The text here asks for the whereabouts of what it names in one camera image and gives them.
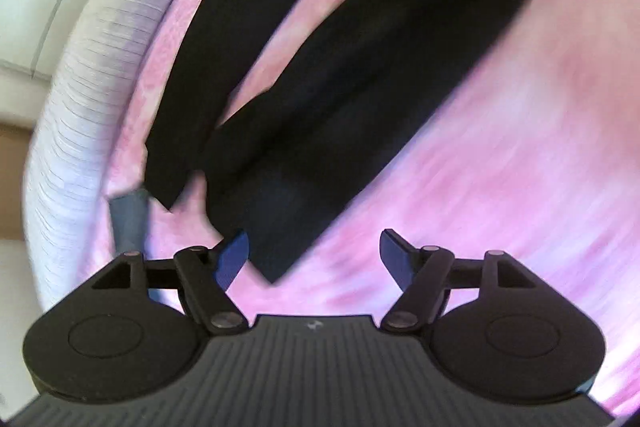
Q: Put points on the pink floral blanket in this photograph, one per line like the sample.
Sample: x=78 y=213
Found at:
x=500 y=157

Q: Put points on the white striped comforter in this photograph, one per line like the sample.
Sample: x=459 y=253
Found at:
x=85 y=107

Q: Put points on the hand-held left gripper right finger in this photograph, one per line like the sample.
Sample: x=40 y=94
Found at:
x=395 y=257

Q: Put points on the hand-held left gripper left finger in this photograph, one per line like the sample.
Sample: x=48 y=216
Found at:
x=231 y=259

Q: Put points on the black garment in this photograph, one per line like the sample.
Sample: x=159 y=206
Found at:
x=350 y=82

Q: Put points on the grey-blue cloth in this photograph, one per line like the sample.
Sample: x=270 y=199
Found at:
x=129 y=217

